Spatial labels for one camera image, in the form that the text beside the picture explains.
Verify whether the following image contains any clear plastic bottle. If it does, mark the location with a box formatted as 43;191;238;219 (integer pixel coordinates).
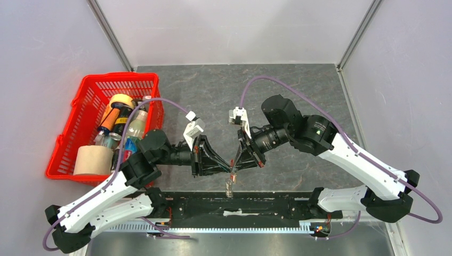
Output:
124;110;148;140

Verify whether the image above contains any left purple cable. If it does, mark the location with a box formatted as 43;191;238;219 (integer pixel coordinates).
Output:
43;98;197;252

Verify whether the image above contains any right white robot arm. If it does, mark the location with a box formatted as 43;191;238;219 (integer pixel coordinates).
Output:
229;95;420;223

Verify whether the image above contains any black and yellow can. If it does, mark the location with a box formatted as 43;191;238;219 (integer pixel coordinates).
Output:
109;105;133;140

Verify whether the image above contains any aluminium corner post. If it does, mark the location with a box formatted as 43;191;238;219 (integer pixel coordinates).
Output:
86;0;134;71
336;0;383;72

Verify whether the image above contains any blue snack packet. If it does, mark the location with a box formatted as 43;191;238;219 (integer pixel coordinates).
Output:
111;135;141;173

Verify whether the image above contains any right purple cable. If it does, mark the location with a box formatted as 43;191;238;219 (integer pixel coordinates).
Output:
239;75;443;241

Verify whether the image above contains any left aluminium corner post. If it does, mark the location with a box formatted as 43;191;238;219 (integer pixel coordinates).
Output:
86;0;134;71

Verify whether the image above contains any yellow tape roll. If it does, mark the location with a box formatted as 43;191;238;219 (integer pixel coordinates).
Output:
107;94;134;111

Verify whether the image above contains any purple cable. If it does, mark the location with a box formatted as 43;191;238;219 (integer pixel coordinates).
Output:
239;75;443;241
43;98;197;252

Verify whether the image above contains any beige paper roll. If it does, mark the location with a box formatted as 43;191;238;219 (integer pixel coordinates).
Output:
73;145;114;175

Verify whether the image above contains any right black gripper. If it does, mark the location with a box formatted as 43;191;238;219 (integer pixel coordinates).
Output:
232;125;292;173

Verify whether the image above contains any orange and blue bottle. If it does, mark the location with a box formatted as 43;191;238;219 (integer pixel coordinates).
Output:
97;108;120;135

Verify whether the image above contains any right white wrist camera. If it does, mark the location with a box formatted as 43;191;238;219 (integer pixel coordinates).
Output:
228;107;252;139

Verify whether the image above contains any right aluminium corner post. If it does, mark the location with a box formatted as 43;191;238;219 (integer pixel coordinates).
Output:
336;0;383;72

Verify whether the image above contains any silver drink can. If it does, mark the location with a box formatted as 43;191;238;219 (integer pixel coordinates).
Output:
101;132;122;150

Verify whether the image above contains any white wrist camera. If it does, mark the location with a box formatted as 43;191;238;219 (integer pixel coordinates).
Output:
228;107;252;139
183;111;205;150

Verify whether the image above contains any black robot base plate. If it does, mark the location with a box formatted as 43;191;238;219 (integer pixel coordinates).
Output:
147;191;343;228

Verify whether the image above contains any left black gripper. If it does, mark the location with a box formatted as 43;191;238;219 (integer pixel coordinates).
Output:
155;134;232;178

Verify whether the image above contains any red plastic basket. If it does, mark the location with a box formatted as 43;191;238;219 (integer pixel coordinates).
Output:
45;72;160;187

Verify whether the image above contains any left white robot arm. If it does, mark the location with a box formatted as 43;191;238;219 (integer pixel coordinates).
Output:
43;130;231;253

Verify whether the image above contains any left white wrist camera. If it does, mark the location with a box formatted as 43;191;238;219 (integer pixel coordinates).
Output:
183;111;205;150

